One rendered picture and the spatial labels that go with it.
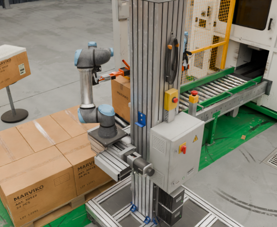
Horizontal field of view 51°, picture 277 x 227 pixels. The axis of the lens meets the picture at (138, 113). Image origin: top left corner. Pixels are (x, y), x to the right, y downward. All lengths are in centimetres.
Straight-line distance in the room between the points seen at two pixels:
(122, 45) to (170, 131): 224
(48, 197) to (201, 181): 164
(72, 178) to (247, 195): 182
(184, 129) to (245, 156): 200
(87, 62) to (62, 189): 132
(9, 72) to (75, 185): 204
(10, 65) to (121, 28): 159
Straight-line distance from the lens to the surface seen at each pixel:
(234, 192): 336
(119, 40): 393
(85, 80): 208
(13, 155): 306
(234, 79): 462
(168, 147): 189
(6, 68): 427
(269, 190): 352
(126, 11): 383
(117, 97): 304
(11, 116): 478
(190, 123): 203
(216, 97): 376
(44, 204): 289
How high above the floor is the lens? 232
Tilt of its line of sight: 31 degrees down
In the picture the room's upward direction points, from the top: straight up
